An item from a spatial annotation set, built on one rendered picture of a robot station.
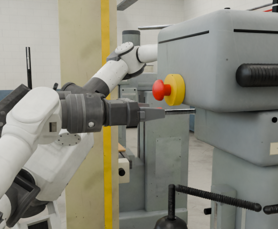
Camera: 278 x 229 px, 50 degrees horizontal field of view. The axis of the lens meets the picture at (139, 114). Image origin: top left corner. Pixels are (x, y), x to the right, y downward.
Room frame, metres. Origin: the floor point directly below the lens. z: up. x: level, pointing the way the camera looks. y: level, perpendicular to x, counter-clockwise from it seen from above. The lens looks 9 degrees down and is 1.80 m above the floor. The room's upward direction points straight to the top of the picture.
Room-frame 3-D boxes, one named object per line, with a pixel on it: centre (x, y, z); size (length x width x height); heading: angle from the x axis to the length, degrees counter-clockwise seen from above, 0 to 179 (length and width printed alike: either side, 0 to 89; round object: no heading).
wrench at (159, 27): (0.68, -0.11, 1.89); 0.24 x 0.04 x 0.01; 68
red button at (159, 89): (0.57, -0.04, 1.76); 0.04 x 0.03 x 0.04; 18
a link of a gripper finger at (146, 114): (0.66, -0.03, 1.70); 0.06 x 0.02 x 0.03; 108
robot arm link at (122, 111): (0.69, 0.07, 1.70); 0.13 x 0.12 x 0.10; 18
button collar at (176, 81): (0.57, -0.07, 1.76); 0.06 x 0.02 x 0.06; 18
